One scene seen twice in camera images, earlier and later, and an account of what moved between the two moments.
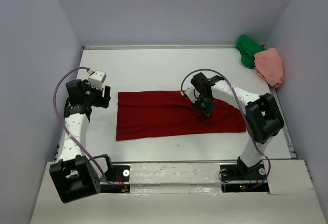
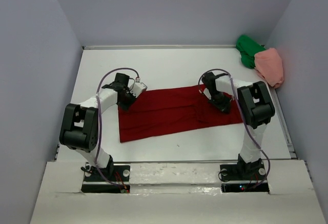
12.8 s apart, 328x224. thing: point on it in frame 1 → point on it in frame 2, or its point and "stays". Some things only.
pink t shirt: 268,65 stays
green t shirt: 248,47 stays
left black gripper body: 93,95 → 128,100
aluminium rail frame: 155,47 stays
